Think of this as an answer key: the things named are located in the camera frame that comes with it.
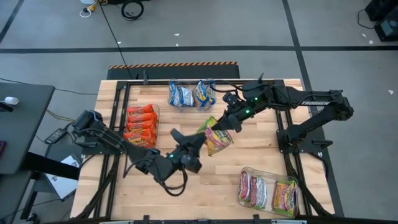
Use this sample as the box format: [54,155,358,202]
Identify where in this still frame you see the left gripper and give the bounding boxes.
[170,128,208,174]

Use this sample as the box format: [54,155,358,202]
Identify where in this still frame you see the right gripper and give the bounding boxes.
[211,91,249,133]

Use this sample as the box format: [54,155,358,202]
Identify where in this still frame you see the silver red packet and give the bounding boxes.
[250,175,268,210]

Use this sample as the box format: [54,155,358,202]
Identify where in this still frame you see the clear plastic bin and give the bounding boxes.
[119,103,160,156]
[236,166,300,218]
[167,77,218,112]

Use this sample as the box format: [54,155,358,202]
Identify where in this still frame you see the black mat with hazard stripe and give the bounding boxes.
[106,61,241,80]

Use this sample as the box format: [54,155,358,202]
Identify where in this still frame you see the black power adapter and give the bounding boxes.
[44,127,68,144]

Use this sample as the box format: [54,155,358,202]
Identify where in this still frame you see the white printed box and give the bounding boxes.
[44,154,79,200]

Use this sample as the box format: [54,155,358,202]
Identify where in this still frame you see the dark grey desk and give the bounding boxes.
[0,82,56,175]

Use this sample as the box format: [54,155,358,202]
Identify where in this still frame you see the black equipment case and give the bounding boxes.
[364,0,398,22]
[374,17,398,43]

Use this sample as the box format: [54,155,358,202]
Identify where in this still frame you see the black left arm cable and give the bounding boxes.
[155,167,190,198]

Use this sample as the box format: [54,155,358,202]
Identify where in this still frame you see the black metal table frame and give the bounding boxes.
[74,79,336,224]

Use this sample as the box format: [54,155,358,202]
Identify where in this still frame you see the long black floor cable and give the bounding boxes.
[98,0,134,80]

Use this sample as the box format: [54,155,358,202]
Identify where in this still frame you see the black coiled cable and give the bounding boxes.
[120,0,145,22]

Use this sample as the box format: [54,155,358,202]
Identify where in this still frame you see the yellow cable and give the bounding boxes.
[46,109,77,123]

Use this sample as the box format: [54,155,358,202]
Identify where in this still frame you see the black desk leg frame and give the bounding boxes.
[18,151,82,222]

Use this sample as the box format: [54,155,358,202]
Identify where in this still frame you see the black looped cable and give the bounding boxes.
[356,8,379,30]

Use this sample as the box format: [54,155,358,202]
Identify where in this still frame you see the white and yellow cord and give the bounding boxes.
[79,0,108,18]

